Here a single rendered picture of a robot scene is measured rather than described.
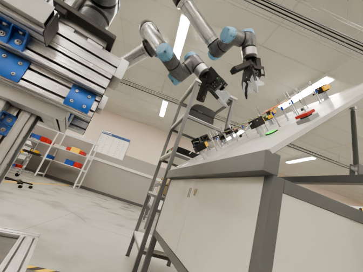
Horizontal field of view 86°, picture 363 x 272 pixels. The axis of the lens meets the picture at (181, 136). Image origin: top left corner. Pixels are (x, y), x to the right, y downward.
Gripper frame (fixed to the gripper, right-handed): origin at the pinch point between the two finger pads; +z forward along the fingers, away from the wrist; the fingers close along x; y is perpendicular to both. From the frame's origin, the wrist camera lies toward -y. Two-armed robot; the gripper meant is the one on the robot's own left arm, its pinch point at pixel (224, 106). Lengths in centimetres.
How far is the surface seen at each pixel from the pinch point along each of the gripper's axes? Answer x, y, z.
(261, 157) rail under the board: -25.5, 2.7, 30.9
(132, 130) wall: 501, -444, -415
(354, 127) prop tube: 38, 36, 38
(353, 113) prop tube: 41, 41, 32
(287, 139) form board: -18.5, 11.2, 30.2
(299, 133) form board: -14.2, 15.0, 30.3
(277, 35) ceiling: 220, 90, -120
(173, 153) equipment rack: 58, -70, -23
